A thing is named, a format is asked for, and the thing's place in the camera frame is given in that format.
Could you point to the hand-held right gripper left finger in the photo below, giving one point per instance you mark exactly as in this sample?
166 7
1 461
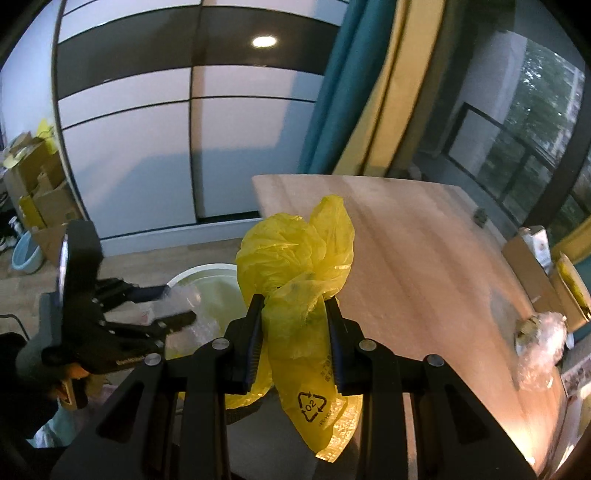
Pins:
254 344

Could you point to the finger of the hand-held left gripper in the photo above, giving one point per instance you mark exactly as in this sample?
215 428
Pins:
147 293
171 323

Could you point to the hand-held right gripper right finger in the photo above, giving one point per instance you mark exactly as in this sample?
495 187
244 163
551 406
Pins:
336 344

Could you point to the white trash bin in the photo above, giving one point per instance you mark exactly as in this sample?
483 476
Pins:
217 295

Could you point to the yellow plastic bag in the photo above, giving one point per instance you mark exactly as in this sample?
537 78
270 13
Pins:
295 258

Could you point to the person's left forearm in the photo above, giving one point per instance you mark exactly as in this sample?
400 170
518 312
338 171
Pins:
25 383

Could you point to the person's left hand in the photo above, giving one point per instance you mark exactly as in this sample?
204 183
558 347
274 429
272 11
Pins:
71 385

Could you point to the blue plastic basin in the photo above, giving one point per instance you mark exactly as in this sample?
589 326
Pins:
27 256

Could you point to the pile of cardboard boxes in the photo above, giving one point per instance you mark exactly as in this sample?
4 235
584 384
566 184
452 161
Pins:
39 184

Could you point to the white wardrobe black stripe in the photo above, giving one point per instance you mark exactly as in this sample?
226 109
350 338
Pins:
161 115

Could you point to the small dark object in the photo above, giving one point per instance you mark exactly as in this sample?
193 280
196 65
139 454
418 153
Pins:
480 217

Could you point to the cardboard box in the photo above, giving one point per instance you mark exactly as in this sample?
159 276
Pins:
526 272

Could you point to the crumpled clear plastic bag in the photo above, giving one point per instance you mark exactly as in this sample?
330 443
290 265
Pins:
542 350

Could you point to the small white box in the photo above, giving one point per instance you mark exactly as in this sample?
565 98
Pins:
540 247

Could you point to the brown takeaway container yellow lid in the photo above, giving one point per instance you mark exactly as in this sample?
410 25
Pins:
575 286

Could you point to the black balcony railing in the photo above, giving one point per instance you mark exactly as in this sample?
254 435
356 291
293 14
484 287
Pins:
508 152

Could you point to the yellow curtain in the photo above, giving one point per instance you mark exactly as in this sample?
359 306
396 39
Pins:
401 92

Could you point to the teal curtain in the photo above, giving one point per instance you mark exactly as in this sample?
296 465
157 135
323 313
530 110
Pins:
351 83

